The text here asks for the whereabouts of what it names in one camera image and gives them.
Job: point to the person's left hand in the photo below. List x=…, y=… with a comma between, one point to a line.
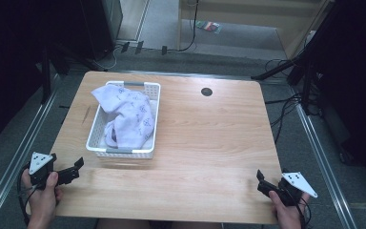
x=43, y=203

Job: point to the black tripod stand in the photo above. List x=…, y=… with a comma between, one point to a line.
x=308, y=63

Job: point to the black round table grommet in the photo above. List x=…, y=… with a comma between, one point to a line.
x=206, y=92

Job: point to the black cabinet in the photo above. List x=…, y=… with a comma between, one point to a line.
x=98, y=28

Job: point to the colourful packet on floor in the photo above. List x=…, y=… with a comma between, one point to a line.
x=208, y=26

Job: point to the black plug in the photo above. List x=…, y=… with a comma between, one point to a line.
x=139, y=47
x=164, y=50
x=125, y=47

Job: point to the black metal post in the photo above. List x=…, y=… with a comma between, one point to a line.
x=46, y=76

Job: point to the white plastic basket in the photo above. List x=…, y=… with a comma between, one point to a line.
x=97, y=140

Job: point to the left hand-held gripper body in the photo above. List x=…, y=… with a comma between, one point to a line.
x=39, y=160

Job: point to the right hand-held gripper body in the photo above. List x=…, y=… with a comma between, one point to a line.
x=295, y=186

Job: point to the white printed cloth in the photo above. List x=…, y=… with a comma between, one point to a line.
x=130, y=111

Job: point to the aluminium floor rail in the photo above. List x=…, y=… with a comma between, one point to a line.
x=16, y=159
x=327, y=165

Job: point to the person's right hand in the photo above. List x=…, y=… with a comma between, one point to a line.
x=287, y=213

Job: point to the light wooden furniture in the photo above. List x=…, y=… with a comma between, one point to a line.
x=298, y=35

